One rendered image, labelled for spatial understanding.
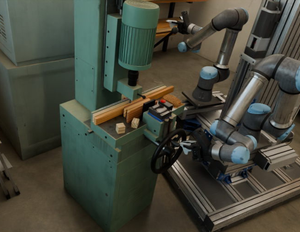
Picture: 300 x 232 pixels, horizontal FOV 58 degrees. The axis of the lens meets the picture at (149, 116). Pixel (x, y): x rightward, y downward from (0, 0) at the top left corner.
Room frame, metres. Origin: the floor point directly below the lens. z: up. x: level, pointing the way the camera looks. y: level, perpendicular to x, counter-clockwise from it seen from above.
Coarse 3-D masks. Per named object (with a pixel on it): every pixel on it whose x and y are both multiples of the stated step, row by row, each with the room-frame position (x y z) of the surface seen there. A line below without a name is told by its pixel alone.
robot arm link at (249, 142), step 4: (236, 132) 1.04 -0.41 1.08; (232, 136) 1.02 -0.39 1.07; (236, 136) 1.01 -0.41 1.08; (240, 136) 1.01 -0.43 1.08; (244, 136) 1.02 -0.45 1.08; (248, 136) 1.03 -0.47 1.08; (252, 136) 1.03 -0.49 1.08; (228, 140) 1.01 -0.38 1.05; (232, 140) 1.00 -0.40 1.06; (236, 140) 1.00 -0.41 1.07; (240, 140) 0.99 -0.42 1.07; (244, 140) 0.99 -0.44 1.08; (248, 140) 0.99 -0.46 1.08; (252, 140) 1.00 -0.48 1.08; (228, 144) 1.01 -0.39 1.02; (232, 144) 1.00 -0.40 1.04; (244, 144) 0.96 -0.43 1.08; (248, 144) 0.97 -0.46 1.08; (252, 144) 0.98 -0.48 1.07; (256, 144) 1.00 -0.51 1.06; (248, 148) 0.95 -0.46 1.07; (252, 148) 0.97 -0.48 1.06
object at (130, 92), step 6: (126, 78) 1.41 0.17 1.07; (120, 84) 1.35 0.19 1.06; (126, 84) 1.34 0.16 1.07; (120, 90) 1.35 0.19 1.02; (126, 90) 1.32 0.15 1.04; (132, 90) 1.29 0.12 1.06; (138, 90) 1.32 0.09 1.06; (126, 96) 1.32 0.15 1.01; (132, 96) 1.29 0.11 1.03; (138, 96) 1.32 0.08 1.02
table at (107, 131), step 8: (184, 104) 1.52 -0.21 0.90; (176, 112) 1.46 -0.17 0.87; (112, 120) 1.21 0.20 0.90; (120, 120) 1.22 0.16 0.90; (96, 128) 1.14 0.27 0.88; (104, 128) 1.12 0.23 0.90; (112, 128) 1.14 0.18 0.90; (128, 128) 1.16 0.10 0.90; (136, 128) 1.17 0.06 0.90; (144, 128) 1.22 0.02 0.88; (104, 136) 1.10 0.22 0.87; (112, 136) 1.07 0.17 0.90; (120, 136) 1.08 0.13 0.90; (128, 136) 1.12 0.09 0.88; (136, 136) 1.17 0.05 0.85; (152, 136) 1.17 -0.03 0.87; (160, 136) 1.19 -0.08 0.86; (112, 144) 1.06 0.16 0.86; (120, 144) 1.08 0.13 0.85
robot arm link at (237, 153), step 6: (234, 144) 0.96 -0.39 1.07; (240, 144) 0.95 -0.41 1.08; (222, 150) 0.93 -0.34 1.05; (228, 150) 0.92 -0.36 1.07; (234, 150) 0.90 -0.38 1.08; (240, 150) 0.89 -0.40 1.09; (246, 150) 0.90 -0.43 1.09; (222, 156) 0.91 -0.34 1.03; (228, 156) 0.90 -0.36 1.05; (234, 156) 0.88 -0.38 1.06; (240, 156) 0.87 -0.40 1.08; (246, 156) 0.89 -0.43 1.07; (234, 162) 0.88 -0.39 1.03; (240, 162) 0.87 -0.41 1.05; (246, 162) 0.88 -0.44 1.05
